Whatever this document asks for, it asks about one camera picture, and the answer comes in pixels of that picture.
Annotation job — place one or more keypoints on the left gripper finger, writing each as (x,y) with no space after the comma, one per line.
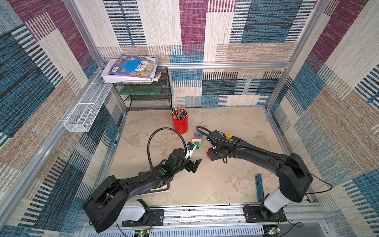
(191,169)
(197,163)

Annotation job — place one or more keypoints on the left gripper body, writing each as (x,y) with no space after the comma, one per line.
(186,166)

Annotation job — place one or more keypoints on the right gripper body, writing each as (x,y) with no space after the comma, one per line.
(215,152)

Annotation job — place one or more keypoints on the light blue lego brick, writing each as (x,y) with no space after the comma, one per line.
(198,134)

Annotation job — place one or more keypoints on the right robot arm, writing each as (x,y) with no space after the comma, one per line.
(294,176)

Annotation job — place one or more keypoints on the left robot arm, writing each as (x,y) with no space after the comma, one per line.
(105,204)

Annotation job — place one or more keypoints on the dark blue notebook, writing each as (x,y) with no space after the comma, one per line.
(161,187)

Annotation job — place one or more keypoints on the red pencil cup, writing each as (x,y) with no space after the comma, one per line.
(180,125)

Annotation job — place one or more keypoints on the pencils in cup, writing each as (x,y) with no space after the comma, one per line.
(179,113)

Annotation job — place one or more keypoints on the teal stapler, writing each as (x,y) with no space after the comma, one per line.
(259,187)

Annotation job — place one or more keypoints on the green tray on shelf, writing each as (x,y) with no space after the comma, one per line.
(140,90)

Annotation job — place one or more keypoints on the stack of books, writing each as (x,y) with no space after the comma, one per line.
(131,69)

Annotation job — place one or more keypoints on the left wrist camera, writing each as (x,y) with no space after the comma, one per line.
(191,147)

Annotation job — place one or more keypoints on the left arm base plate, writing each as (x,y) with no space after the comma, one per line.
(154,217)

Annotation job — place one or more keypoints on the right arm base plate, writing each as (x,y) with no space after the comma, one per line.
(258,214)

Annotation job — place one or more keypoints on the black wire shelf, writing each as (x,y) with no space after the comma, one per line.
(147,96)

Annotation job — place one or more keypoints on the white wire basket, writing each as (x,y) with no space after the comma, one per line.
(85,112)

